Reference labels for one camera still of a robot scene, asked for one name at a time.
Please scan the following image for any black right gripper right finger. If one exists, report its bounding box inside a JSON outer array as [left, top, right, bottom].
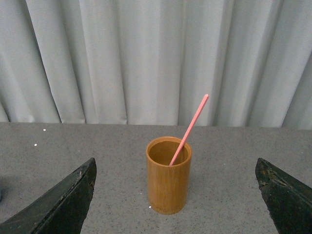
[[255, 158, 312, 234]]

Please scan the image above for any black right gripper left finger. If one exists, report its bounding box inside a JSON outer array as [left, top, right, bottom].
[[0, 157, 97, 234]]

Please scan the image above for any pink chopstick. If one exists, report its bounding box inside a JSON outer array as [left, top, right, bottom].
[[169, 94, 209, 166]]

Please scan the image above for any bamboo chopstick holder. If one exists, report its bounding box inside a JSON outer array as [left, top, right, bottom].
[[146, 136, 192, 215]]

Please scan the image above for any white pleated curtain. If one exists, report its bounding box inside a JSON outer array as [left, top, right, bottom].
[[0, 0, 312, 129]]

